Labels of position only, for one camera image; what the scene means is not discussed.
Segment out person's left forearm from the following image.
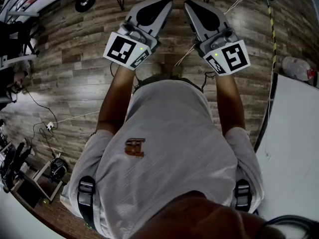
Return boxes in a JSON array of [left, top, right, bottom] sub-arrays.
[[96, 65, 137, 135]]

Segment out black wheel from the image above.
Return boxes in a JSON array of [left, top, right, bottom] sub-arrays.
[[74, 0, 97, 13]]

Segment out white table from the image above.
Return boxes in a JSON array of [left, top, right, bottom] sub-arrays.
[[254, 72, 319, 224]]

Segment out black metal rack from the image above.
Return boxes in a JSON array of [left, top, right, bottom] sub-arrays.
[[0, 0, 78, 69]]

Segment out grey T-shirt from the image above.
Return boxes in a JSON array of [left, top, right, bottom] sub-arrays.
[[61, 80, 265, 239]]

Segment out person's right forearm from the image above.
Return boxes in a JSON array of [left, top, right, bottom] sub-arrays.
[[214, 71, 246, 136]]

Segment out olive shoe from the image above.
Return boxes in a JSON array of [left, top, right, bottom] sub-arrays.
[[151, 62, 165, 77], [171, 66, 184, 78]]

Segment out grey black shoulder strap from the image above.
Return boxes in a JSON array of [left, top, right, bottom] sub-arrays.
[[77, 175, 98, 231], [234, 179, 253, 213]]

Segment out dark trousers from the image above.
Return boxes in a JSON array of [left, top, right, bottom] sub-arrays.
[[133, 75, 204, 94]]

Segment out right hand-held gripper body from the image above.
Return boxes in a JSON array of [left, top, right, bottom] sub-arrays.
[[195, 27, 251, 76]]

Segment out black head camera cable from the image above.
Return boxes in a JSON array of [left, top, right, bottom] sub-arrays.
[[256, 215, 319, 239]]

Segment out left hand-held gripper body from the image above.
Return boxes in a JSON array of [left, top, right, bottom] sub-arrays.
[[103, 20, 160, 71]]

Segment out white wooden frame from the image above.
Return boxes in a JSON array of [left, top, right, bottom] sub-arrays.
[[14, 160, 64, 204]]

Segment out yellow black striped tape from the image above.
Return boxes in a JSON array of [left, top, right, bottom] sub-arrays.
[[267, 5, 277, 69]]

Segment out black equipment pile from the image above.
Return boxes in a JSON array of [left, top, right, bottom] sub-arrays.
[[0, 138, 33, 194]]

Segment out person's face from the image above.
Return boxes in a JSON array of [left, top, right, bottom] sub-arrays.
[[129, 190, 287, 239]]

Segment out clear plastic bottle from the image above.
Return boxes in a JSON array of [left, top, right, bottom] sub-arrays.
[[282, 56, 316, 81]]

